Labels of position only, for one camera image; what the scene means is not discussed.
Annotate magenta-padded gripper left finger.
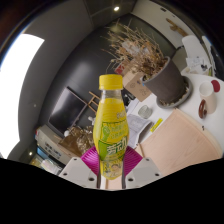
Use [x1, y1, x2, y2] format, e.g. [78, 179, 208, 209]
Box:
[59, 145, 102, 190]

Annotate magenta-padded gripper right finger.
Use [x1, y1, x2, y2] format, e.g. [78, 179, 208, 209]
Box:
[121, 146, 164, 190]

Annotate yellow drink bottle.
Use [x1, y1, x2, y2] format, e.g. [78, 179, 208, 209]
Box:
[92, 74, 130, 181]

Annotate light wooden drawing board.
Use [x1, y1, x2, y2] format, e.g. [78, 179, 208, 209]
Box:
[139, 107, 224, 178]
[105, 174, 124, 190]

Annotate white cabinet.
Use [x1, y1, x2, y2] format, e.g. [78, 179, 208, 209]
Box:
[34, 124, 73, 166]

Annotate printed paper sheets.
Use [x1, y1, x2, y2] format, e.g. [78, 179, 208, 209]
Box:
[126, 113, 154, 149]

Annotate small yellow tag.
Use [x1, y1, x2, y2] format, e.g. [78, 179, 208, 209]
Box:
[149, 117, 164, 134]

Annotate small clear glass jar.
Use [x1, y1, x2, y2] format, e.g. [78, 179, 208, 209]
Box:
[137, 104, 153, 119]

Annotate grey plant saucer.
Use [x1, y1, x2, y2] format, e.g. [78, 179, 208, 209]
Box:
[156, 75, 193, 110]

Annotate cardboard box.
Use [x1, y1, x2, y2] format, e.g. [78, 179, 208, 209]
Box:
[122, 70, 153, 103]

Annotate dried plant in grey pot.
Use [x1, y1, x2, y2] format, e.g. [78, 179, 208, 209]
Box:
[101, 19, 190, 105]

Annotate long white ceiling light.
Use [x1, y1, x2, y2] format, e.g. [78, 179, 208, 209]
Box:
[0, 33, 46, 159]

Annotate flat round red coaster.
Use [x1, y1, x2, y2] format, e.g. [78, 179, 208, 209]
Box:
[210, 79, 221, 93]

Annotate white paper stack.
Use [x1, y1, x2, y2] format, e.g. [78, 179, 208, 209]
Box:
[186, 57, 213, 75]

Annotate black wall screen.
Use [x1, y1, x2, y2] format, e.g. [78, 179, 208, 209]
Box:
[46, 86, 88, 138]

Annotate white mug with brown handle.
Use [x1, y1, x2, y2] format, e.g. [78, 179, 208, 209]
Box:
[198, 81, 218, 120]

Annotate wooden wall figure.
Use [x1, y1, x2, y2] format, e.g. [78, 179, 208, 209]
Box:
[165, 17, 188, 38]

